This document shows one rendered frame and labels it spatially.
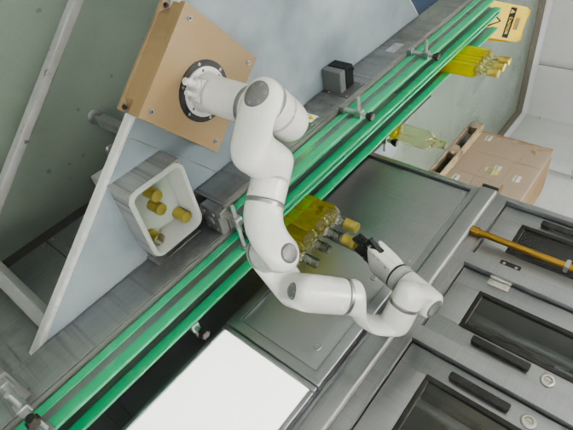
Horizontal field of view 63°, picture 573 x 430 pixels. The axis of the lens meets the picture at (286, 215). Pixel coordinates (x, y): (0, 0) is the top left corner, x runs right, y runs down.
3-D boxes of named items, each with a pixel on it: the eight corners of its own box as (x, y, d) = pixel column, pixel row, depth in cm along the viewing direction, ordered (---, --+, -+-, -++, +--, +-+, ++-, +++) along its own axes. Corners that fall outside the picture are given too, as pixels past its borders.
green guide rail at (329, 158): (234, 229, 140) (253, 239, 136) (233, 227, 139) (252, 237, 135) (483, 7, 227) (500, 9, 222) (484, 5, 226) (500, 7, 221)
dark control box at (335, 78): (322, 89, 172) (341, 94, 167) (320, 68, 167) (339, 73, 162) (335, 78, 176) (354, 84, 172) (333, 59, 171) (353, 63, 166)
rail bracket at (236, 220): (224, 241, 139) (255, 258, 132) (209, 199, 127) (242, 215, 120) (231, 235, 140) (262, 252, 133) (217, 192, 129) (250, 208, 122)
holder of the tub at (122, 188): (145, 258, 136) (162, 270, 131) (107, 186, 117) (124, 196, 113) (189, 223, 144) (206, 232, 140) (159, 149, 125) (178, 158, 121)
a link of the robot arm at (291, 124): (251, 133, 115) (303, 153, 106) (219, 110, 104) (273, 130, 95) (269, 98, 115) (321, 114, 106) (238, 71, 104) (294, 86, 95)
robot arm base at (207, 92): (169, 109, 112) (212, 126, 104) (182, 56, 109) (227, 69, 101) (215, 119, 125) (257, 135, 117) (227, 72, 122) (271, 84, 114)
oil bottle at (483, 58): (436, 64, 210) (500, 77, 194) (437, 52, 206) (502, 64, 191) (442, 59, 213) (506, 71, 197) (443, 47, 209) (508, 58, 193)
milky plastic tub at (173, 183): (139, 247, 132) (158, 260, 127) (107, 187, 116) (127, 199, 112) (185, 211, 140) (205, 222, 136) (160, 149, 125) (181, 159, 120)
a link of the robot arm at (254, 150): (257, 204, 107) (214, 183, 93) (280, 107, 111) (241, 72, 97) (293, 208, 102) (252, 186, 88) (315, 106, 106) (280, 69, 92)
